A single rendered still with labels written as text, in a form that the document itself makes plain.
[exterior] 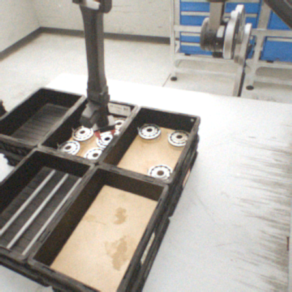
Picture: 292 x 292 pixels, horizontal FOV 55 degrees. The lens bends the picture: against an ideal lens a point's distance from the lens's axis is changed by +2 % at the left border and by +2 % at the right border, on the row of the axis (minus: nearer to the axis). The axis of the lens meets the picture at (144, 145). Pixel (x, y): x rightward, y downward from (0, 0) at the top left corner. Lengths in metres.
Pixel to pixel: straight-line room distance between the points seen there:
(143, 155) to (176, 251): 0.41
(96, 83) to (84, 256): 0.59
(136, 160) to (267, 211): 0.56
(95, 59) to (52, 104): 0.74
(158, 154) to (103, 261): 0.49
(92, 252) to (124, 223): 0.14
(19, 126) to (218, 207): 1.05
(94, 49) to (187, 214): 0.72
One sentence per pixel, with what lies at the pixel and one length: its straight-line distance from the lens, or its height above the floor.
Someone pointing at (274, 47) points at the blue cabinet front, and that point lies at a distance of 2.98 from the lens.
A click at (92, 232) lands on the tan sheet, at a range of 1.03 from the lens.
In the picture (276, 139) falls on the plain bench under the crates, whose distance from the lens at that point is 1.54.
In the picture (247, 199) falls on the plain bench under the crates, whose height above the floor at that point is 0.70.
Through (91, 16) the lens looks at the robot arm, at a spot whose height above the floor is 1.42.
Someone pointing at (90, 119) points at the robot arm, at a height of 1.06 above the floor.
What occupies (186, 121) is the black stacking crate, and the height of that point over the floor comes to 0.90.
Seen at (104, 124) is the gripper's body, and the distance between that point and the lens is 1.18.
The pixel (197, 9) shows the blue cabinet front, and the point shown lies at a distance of 2.94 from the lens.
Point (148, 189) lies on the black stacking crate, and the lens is 1.03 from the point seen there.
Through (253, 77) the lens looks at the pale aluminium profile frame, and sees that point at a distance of 3.10.
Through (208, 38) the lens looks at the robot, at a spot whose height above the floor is 1.15.
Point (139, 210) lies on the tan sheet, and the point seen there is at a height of 0.83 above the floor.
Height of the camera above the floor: 1.70
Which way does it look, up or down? 44 degrees down
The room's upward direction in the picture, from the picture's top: 8 degrees counter-clockwise
